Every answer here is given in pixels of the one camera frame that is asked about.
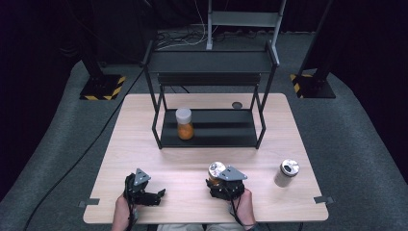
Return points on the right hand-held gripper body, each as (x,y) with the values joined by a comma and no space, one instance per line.
(232,174)

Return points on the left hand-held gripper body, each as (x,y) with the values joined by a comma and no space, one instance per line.
(141,178)

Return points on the silver-lid jar of orange powder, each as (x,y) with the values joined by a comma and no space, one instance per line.
(215,169)

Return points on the black metal shelf rack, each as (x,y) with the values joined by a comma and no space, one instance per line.
(224,134)

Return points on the silver-lid jar of beige powder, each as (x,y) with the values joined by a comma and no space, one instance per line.
(286,171)

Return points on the white-lid jar of orange powder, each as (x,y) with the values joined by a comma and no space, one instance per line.
(185,125)

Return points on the person's right hand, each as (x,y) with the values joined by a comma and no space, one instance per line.
(245,207)

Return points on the person's left hand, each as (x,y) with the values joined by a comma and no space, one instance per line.
(122,211)

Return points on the person's light trousers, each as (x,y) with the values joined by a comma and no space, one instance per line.
(179,228)

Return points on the black stand with striped base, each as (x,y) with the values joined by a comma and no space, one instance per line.
(102,88)
(316,86)

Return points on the grey table edge bracket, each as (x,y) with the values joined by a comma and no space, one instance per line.
(89,202)
(323,199)

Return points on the grey metal stand frame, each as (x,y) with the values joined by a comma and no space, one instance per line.
(243,18)

